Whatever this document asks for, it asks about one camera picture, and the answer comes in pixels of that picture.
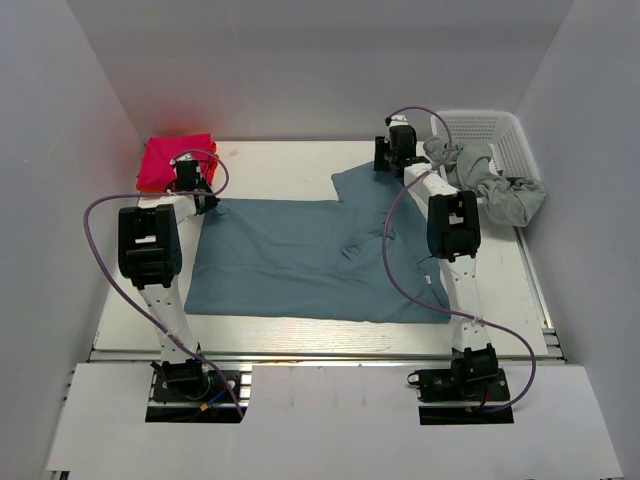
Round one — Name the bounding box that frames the folded magenta t-shirt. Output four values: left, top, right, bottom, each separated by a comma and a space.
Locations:
136, 133, 217, 193

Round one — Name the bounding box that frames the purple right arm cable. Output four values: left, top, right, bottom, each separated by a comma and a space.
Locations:
381, 105, 539, 414

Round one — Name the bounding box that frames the blue-grey t-shirt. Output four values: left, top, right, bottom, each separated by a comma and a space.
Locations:
185, 164, 449, 324

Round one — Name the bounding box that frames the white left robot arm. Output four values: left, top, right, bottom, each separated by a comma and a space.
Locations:
118, 150, 218, 400

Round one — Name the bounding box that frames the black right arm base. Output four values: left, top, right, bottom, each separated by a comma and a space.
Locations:
407, 368, 514, 426

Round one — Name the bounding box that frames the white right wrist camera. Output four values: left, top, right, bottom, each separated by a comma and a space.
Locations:
385, 114, 410, 128

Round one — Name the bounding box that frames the crumpled grey t-shirt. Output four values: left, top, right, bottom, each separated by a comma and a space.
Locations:
423, 135, 546, 227

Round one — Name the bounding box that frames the white plastic basket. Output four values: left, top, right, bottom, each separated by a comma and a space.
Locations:
430, 109, 542, 213

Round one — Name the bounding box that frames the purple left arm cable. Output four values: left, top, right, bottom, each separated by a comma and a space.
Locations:
82, 149, 246, 421

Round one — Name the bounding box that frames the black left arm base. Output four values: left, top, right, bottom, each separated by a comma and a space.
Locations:
145, 370, 250, 424

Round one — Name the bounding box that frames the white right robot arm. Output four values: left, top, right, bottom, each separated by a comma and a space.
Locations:
374, 114, 499, 399

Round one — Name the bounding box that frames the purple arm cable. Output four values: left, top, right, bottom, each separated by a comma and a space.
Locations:
82, 149, 246, 421
381, 105, 539, 414

